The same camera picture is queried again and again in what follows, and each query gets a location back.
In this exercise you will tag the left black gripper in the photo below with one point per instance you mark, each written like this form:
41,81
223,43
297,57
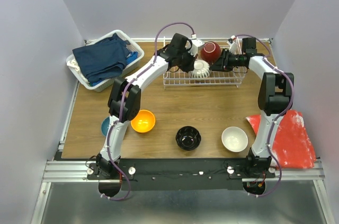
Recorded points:
190,66

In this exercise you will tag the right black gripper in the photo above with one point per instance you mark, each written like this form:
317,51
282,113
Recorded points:
222,64

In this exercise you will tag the white ribbed bowl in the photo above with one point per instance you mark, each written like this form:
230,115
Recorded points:
201,70

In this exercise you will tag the red floral bowl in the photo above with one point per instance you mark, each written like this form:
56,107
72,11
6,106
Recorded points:
210,52

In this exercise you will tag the white wire dish rack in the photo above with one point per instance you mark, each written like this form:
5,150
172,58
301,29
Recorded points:
180,78

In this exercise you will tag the orange bowl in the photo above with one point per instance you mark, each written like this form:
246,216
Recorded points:
144,121

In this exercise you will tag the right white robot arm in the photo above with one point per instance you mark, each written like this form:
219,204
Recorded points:
275,98

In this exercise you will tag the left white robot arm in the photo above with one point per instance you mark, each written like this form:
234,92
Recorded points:
125,98

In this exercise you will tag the white laundry basket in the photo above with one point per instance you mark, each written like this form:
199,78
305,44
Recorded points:
103,84

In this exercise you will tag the black fluted bowl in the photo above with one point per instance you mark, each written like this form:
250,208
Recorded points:
188,138

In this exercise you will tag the plain white bowl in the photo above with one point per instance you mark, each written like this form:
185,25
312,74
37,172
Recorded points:
234,139

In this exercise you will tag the navy blue cloth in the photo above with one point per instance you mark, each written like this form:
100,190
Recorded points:
104,59

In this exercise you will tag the blue bowl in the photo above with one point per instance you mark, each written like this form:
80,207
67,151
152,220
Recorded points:
105,126

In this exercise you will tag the red white cloth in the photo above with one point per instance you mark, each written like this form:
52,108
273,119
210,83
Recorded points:
291,144

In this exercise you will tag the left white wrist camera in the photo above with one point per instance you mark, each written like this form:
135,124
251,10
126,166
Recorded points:
193,46

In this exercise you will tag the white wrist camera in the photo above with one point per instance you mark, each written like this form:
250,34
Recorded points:
233,44
193,46

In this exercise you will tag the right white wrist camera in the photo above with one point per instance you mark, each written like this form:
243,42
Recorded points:
233,44

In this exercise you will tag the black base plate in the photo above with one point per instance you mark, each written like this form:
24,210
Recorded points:
175,174

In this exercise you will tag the aluminium frame rail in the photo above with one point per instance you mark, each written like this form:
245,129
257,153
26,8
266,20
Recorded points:
76,171

